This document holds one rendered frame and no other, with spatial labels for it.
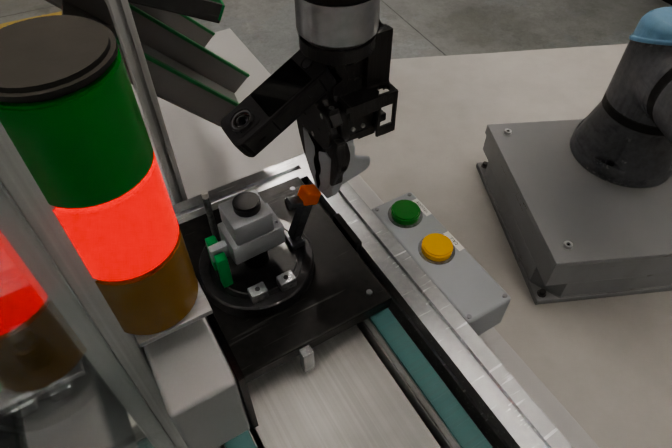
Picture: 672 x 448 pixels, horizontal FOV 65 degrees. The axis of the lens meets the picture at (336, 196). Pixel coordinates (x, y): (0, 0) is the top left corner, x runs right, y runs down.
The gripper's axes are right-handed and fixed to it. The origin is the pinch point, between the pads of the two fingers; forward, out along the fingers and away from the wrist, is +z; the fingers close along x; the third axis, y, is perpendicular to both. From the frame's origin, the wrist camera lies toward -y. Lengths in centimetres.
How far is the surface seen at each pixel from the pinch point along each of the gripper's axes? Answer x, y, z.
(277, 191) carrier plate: 10.6, -1.4, 9.1
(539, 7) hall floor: 153, 230, 106
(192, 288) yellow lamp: -20.6, -19.1, -21.1
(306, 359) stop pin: -13.2, -9.7, 10.2
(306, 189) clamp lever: 0.0, -2.0, -1.2
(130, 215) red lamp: -21.5, -20.5, -28.8
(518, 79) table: 24, 61, 20
